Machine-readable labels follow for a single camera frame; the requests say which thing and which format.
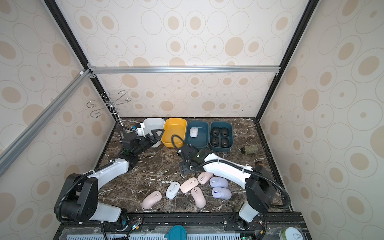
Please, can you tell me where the white storage box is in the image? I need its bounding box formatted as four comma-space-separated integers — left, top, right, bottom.
138, 118, 165, 137

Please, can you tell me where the yellow storage box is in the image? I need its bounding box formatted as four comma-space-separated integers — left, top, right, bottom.
162, 118, 187, 148

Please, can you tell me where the white mouse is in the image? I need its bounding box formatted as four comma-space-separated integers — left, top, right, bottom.
190, 127, 199, 138
166, 182, 181, 200

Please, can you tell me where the pink mouse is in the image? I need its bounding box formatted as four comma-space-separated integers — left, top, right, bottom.
191, 187, 206, 208
142, 191, 162, 210
180, 178, 199, 194
197, 172, 214, 185

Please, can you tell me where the black mouse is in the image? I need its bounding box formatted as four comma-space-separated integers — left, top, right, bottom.
211, 127, 221, 137
210, 136, 220, 147
220, 128, 230, 138
221, 138, 231, 148

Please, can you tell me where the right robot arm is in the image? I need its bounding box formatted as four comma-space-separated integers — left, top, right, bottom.
177, 145, 291, 223

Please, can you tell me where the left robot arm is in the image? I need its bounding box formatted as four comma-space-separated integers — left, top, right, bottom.
54, 128, 165, 229

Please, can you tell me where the left teal storage box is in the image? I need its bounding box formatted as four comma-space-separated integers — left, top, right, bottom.
185, 121, 209, 149

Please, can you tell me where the teal storage box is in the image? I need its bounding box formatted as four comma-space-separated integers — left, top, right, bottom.
185, 121, 209, 149
209, 121, 234, 152

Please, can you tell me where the right teal storage box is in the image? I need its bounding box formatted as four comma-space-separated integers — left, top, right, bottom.
209, 121, 234, 152

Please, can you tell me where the purple mouse middle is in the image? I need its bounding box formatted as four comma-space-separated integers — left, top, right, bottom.
210, 177, 229, 188

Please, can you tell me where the purple mouse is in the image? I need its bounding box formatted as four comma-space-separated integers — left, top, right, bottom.
212, 187, 232, 200
210, 177, 229, 188

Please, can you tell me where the purple mouse lower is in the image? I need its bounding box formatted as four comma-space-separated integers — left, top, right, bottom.
212, 187, 232, 200

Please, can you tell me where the glass jar of green herbs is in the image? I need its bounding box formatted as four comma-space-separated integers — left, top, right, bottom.
241, 145, 259, 155

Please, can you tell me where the teal round lid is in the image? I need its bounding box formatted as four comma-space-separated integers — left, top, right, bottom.
165, 225, 188, 240

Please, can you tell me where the left diagonal aluminium bar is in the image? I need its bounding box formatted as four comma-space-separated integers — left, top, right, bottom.
1, 69, 91, 175

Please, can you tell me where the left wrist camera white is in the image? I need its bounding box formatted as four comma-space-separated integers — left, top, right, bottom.
132, 123, 145, 137

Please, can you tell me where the metal wire hook stand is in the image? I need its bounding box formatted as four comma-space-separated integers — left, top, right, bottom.
86, 90, 132, 125

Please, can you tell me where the horizontal aluminium frame bar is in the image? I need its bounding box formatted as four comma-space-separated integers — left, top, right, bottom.
91, 65, 280, 74

